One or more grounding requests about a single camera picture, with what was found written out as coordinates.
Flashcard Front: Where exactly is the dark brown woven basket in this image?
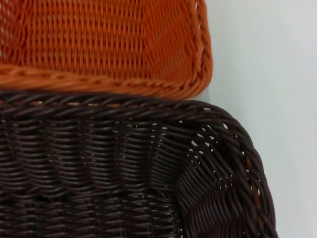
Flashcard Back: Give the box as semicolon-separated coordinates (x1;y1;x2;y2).
0;92;277;238

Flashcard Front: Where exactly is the orange woven plastic basket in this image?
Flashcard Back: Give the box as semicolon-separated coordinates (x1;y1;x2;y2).
0;0;214;101

